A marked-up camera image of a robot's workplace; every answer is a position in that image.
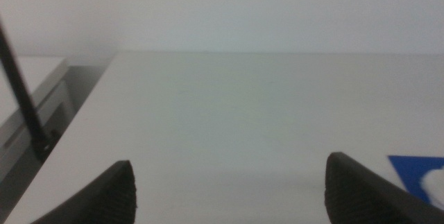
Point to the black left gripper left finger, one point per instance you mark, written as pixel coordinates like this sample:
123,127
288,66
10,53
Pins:
111,199

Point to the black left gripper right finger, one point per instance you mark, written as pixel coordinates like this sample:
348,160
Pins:
354,196

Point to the white shoe with red-black stripes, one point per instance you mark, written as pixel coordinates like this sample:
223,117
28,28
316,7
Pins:
435,186

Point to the blue rectangular mat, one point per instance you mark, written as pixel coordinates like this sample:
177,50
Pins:
407,168

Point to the black pole with clamp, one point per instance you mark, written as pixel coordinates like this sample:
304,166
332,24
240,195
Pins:
21,95

